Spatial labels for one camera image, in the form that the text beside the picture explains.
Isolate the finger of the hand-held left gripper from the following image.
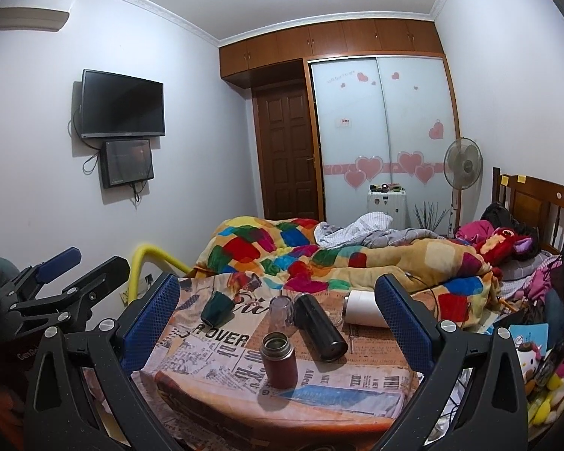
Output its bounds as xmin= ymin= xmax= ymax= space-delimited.
xmin=8 ymin=247 xmax=82 ymax=302
xmin=9 ymin=256 xmax=131 ymax=336

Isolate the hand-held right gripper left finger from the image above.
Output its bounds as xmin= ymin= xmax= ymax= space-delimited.
xmin=23 ymin=272 xmax=189 ymax=451

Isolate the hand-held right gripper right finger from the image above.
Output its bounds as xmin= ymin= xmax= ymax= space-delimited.
xmin=375 ymin=273 xmax=530 ymax=451

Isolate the dark green cup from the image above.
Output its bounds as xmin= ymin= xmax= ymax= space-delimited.
xmin=200 ymin=290 xmax=234 ymax=328

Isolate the clear plastic cup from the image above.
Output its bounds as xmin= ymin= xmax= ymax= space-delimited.
xmin=269 ymin=295 xmax=296 ymax=328

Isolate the yellow bent pipe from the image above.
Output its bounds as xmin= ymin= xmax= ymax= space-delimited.
xmin=129 ymin=243 xmax=191 ymax=304

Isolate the newspaper print tablecloth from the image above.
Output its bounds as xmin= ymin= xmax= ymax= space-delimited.
xmin=82 ymin=273 xmax=452 ymax=451

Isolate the black thermos flask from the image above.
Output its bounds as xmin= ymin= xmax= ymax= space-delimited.
xmin=294 ymin=292 xmax=349 ymax=363

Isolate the grey striped cloth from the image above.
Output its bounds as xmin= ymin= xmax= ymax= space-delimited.
xmin=314 ymin=211 xmax=445 ymax=250

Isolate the dark grass decoration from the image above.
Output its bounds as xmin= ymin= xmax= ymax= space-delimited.
xmin=414 ymin=201 xmax=453 ymax=235

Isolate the pink plush toy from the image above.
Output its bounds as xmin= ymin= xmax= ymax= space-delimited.
xmin=453 ymin=219 xmax=496 ymax=243

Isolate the white suitcase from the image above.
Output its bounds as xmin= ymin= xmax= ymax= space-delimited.
xmin=367 ymin=190 xmax=409 ymax=227

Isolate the red plush toy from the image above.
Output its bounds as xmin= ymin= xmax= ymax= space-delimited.
xmin=472 ymin=227 xmax=537 ymax=269

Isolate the blue booklet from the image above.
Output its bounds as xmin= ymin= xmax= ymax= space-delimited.
xmin=508 ymin=322 xmax=553 ymax=353

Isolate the grey pillow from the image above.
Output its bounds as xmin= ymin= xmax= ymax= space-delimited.
xmin=502 ymin=256 xmax=547 ymax=283

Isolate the red-brown thermos flask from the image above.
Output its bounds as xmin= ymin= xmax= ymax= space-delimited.
xmin=259 ymin=332 xmax=300 ymax=390

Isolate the white cat plush toy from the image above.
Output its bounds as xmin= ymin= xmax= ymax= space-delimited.
xmin=514 ymin=341 xmax=553 ymax=384

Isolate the black bag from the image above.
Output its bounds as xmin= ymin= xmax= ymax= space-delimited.
xmin=481 ymin=203 xmax=518 ymax=232

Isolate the colourful patchwork blanket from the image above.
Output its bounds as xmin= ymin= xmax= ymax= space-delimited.
xmin=190 ymin=216 xmax=503 ymax=330

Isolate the yellow plush toy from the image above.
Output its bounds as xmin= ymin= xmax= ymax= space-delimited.
xmin=528 ymin=376 xmax=564 ymax=428

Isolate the white standing fan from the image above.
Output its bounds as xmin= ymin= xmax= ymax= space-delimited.
xmin=443 ymin=137 xmax=483 ymax=236

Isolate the wooden bed headboard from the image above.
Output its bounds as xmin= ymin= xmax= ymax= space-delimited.
xmin=491 ymin=166 xmax=564 ymax=255

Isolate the brown wooden door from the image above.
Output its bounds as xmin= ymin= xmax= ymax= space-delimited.
xmin=253 ymin=85 xmax=321 ymax=221

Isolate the wooden wardrobe with sliding doors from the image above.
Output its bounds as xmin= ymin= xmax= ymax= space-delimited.
xmin=218 ymin=18 xmax=462 ymax=236

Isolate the white air conditioner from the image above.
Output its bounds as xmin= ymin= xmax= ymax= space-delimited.
xmin=0 ymin=6 xmax=70 ymax=33

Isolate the black television cable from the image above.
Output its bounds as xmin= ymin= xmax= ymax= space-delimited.
xmin=67 ymin=106 xmax=102 ymax=176

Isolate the small black wall monitor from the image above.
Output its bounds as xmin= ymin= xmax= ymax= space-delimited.
xmin=100 ymin=138 xmax=155 ymax=189

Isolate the black wall television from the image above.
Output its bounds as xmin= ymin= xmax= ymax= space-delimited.
xmin=73 ymin=69 xmax=165 ymax=139

